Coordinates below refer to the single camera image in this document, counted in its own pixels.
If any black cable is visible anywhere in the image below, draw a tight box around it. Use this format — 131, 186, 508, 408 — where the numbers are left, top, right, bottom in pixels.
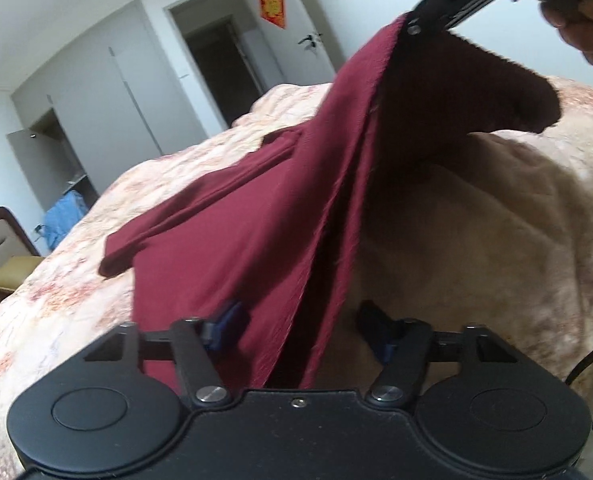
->
565, 330, 593, 435

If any dark red sweater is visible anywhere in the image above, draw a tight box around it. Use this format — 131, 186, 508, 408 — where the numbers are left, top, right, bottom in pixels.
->
98, 12, 563, 392

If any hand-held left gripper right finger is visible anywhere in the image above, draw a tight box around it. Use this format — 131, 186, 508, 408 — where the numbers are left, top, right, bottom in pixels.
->
357, 299, 520, 409

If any black door handle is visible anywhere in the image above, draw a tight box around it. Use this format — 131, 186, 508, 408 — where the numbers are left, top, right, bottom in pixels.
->
297, 31, 326, 52

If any floral beige blanket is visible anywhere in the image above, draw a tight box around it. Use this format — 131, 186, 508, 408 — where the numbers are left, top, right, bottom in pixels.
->
0, 74, 593, 463

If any grey wardrobe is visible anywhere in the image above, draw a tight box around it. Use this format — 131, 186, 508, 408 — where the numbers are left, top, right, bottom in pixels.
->
6, 0, 228, 207

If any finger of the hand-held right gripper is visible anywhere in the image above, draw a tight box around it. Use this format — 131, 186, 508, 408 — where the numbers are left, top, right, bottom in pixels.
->
405, 0, 510, 37

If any red diamond door decoration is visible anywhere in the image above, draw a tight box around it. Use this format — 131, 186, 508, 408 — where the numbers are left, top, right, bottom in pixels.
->
257, 0, 288, 30

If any white door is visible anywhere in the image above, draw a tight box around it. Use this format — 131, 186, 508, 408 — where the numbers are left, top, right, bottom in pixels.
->
240, 0, 338, 97

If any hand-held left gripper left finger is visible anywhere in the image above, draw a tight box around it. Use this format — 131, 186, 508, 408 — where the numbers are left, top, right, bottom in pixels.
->
82, 299, 248, 409

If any olive yellow pillow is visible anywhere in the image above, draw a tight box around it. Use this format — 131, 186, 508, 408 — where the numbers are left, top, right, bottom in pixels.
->
0, 254, 46, 294

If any blue garment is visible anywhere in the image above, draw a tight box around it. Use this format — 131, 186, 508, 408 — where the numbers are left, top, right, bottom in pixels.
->
40, 192, 88, 252

